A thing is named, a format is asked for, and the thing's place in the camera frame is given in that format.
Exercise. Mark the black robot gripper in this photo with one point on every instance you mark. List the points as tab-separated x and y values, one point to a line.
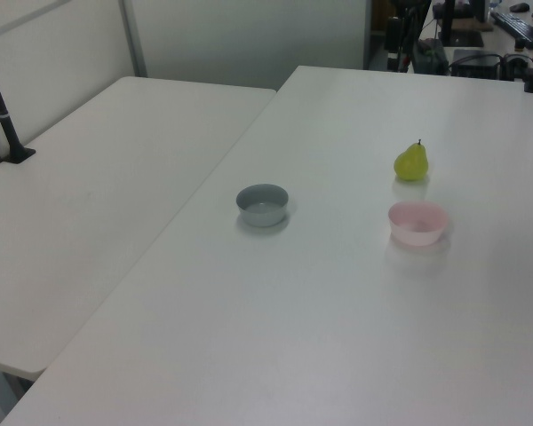
394	35

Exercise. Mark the green yellow pear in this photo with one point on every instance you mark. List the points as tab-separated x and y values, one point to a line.
411	165

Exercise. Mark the pink plastic bowl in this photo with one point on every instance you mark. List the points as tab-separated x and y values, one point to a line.
417	228

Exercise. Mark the grey plastic bowl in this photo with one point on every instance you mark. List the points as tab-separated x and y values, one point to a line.
262	212

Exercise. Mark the black monitor stand pole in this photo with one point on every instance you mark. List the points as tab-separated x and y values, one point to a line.
447	22

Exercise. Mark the black electronics box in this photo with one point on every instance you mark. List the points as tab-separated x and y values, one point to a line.
475	61

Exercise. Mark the black computer keyboard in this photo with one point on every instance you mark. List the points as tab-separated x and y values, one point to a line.
513	22

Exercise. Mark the black computer mouse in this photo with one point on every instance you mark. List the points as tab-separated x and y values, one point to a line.
519	7

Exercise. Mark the grey partition frame post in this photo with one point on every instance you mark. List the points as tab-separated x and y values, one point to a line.
133	37

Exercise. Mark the black camera stand pole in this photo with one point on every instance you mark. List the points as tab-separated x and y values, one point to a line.
4	122

